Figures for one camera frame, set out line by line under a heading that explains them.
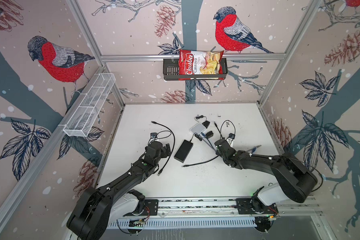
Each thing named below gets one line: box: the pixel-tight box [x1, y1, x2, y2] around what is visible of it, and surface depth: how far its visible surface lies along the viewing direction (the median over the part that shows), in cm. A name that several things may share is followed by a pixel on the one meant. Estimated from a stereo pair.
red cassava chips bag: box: [178, 49, 225, 81], surface depth 90 cm
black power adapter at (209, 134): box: [205, 130, 214, 139], surface depth 102 cm
